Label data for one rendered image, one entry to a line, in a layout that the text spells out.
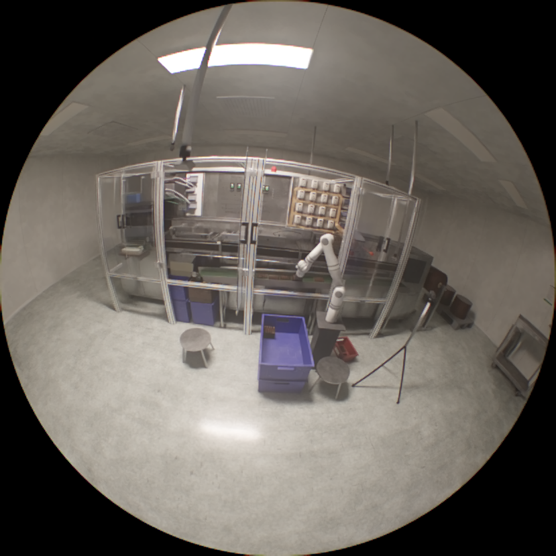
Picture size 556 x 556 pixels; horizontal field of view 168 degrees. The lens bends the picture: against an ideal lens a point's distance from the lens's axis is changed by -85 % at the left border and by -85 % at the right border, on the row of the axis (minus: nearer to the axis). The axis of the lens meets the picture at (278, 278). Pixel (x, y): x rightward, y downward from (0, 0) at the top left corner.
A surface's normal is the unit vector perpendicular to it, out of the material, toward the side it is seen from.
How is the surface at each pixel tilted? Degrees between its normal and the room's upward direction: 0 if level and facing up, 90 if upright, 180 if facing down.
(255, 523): 0
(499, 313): 90
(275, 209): 90
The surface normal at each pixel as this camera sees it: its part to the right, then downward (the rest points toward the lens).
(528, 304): -0.99, -0.10
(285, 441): 0.12, -0.90
